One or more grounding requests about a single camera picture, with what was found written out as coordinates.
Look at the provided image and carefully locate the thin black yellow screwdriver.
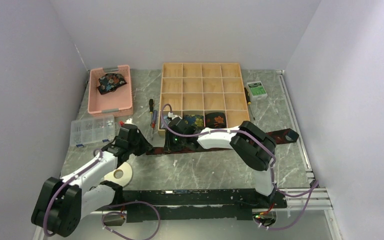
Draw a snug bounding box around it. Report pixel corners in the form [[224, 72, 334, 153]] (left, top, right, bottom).
[[244, 87, 256, 121]]

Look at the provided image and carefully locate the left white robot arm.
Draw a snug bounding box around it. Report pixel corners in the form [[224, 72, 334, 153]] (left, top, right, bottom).
[[30, 123, 153, 237]]

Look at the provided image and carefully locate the pink plastic basket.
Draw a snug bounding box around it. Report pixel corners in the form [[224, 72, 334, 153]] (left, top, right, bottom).
[[87, 64, 134, 117]]

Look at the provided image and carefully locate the blue red screwdriver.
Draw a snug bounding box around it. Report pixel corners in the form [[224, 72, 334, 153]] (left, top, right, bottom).
[[150, 110, 158, 133]]

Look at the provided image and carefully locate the green white small box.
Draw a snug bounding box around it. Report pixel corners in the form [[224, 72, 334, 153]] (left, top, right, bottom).
[[245, 80, 268, 102]]

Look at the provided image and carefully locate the navy yellow rolled tie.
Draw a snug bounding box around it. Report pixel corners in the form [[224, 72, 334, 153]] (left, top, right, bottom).
[[183, 114, 205, 127]]

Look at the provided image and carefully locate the clear plastic screw box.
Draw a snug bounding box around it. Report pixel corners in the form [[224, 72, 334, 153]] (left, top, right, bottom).
[[69, 115, 116, 148]]

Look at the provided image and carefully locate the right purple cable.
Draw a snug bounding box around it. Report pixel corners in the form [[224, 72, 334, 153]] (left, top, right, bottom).
[[160, 103, 319, 232]]

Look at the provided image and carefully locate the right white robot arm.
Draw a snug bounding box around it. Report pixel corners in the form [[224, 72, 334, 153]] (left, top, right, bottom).
[[164, 117, 277, 208]]

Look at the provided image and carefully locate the dark red floral tie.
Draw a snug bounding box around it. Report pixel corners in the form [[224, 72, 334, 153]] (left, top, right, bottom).
[[145, 128, 300, 156]]

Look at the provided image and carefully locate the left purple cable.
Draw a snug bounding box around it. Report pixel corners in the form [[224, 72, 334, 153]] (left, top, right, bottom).
[[101, 201, 161, 240]]

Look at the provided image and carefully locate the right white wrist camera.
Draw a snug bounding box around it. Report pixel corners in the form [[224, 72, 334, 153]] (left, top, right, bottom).
[[167, 111, 179, 121]]

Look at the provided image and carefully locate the aluminium rail at right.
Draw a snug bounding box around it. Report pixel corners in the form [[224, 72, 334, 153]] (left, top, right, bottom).
[[276, 70, 315, 184]]

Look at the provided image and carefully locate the black floral tie in basket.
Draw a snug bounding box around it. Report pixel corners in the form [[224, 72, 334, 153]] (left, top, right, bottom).
[[96, 73, 127, 95]]

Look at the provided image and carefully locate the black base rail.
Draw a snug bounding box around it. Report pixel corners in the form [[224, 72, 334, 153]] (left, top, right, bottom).
[[116, 188, 287, 223]]

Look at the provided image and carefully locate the wooden compartment tray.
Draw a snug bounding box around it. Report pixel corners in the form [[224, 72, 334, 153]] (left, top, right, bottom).
[[159, 62, 250, 128]]

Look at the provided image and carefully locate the white tape roll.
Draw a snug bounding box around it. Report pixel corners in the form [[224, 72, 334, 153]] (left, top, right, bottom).
[[103, 162, 133, 187]]

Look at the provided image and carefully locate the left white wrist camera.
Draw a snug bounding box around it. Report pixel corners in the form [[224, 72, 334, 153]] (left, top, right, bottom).
[[119, 118, 133, 127]]

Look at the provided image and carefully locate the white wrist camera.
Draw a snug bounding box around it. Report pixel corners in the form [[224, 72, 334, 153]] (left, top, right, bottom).
[[119, 118, 133, 127], [167, 111, 179, 121]]

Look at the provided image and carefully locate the purple cable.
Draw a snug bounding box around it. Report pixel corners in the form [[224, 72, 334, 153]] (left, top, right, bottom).
[[160, 103, 319, 232], [101, 201, 161, 240]]

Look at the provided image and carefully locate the black orange rolled tie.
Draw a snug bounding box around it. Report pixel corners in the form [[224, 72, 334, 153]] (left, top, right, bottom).
[[204, 111, 227, 129]]

